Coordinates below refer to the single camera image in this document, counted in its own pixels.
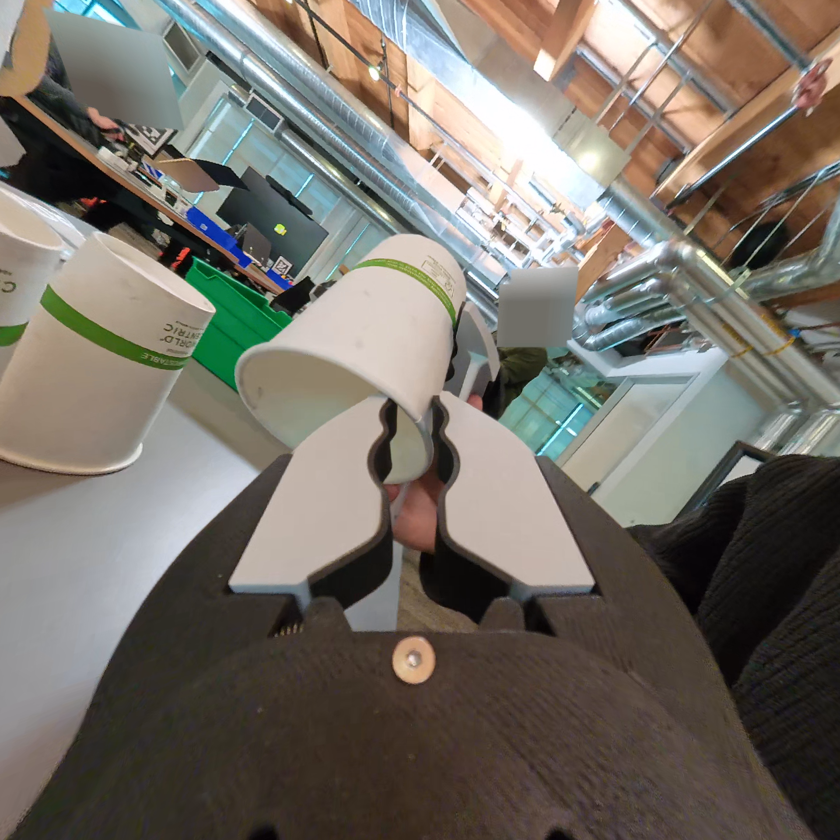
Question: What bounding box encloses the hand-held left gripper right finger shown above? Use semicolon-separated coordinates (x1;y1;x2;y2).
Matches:
433;392;598;621

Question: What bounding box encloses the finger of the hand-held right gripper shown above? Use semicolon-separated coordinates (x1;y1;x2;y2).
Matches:
450;301;501;401

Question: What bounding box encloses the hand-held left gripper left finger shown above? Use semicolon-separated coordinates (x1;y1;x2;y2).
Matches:
227;395;399;611

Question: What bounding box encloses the white paper cup green band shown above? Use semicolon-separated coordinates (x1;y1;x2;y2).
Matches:
0;190;67;378
235;234;468;483
0;231;217;475

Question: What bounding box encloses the green plastic bin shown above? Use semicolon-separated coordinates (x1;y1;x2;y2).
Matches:
185;257;294;392

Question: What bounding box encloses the person's right forearm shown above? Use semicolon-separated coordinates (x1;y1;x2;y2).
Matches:
626;453;840;840

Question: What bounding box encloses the grey desk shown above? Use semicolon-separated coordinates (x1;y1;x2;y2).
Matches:
0;177;403;840

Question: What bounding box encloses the person's right hand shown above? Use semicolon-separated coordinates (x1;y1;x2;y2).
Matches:
385;471;450;553

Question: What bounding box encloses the silver pipe cluster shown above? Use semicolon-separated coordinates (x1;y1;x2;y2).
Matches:
571;197;840;454

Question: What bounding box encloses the black computer monitor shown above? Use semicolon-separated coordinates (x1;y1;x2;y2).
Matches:
217;167;329;277

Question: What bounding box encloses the silver ventilation duct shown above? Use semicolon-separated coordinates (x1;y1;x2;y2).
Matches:
154;0;513;316

